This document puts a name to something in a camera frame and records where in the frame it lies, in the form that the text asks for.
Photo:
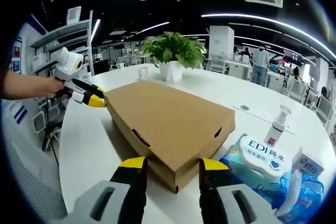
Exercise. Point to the blue white wall poster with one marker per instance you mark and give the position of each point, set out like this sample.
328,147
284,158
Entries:
17,58

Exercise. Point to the green potted plant white pot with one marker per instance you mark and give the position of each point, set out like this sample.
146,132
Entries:
173,48

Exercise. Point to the long curved ceiling strip light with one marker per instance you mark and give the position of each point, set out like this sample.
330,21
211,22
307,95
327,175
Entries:
249,17

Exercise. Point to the purple wall screen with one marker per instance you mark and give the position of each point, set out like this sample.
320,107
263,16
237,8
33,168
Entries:
292,55

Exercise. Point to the small white blue carton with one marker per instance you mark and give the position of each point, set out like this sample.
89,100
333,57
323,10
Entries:
309,166

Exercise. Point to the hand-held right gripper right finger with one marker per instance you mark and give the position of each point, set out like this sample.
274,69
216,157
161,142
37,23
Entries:
223,205

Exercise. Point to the grey mesh office chair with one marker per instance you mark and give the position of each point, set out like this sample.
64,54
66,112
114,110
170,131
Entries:
29,171

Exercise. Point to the group of white office chairs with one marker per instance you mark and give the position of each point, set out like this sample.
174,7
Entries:
298,90

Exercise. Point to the small white printed cup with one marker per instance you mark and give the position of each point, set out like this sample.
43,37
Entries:
143,73

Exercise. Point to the blue soft tissue pack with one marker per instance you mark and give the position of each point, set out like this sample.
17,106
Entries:
309,192

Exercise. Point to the brown cardboard shoe box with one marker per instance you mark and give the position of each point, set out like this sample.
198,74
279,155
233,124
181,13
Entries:
168,119

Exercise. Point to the person's left hand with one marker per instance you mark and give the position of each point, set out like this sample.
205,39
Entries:
51,87

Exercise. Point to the white blue soft wipes pack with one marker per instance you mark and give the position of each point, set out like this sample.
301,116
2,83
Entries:
262,155

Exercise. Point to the short ceiling strip light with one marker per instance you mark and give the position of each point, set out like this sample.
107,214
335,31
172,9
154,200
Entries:
152,27

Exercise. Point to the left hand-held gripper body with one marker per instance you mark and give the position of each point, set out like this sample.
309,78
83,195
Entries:
65,64

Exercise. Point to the small white box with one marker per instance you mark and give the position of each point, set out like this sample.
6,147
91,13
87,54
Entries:
274,132

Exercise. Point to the white metal shelf rack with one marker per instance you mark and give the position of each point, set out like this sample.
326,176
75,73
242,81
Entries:
60,32

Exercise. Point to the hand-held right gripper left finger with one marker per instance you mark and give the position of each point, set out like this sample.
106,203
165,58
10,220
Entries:
122,203

